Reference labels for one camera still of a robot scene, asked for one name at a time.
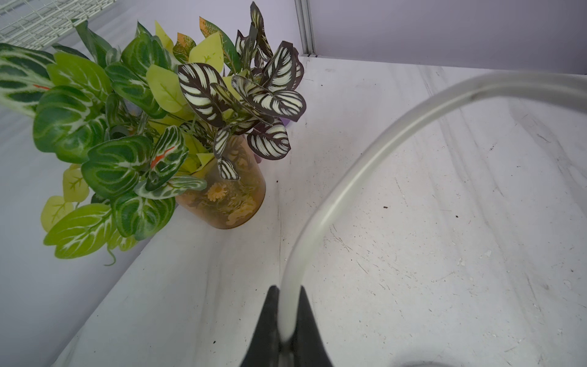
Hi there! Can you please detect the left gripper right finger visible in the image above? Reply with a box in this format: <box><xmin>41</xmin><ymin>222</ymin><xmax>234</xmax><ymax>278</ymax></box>
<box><xmin>291</xmin><ymin>286</ymin><xmax>333</xmax><ymax>367</ymax></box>

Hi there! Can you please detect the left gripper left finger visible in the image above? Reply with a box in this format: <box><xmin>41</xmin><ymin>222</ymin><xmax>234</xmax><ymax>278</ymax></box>
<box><xmin>240</xmin><ymin>285</ymin><xmax>280</xmax><ymax>367</ymax></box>

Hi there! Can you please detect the white power cord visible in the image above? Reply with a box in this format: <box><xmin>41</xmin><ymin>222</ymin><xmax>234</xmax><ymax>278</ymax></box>
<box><xmin>277</xmin><ymin>70</ymin><xmax>587</xmax><ymax>344</ymax></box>

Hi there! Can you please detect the artificial plant in amber vase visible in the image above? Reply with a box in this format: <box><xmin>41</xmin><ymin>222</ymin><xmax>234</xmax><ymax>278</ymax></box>
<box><xmin>1</xmin><ymin>4</ymin><xmax>307</xmax><ymax>259</ymax></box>

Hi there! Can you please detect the aluminium frame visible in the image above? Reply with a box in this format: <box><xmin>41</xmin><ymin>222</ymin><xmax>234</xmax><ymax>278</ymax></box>
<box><xmin>294</xmin><ymin>0</ymin><xmax>316</xmax><ymax>56</ymax></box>

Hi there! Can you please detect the white wire wall basket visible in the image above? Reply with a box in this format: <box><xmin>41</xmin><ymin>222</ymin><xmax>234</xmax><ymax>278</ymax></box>
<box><xmin>1</xmin><ymin>0</ymin><xmax>116</xmax><ymax>50</ymax></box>

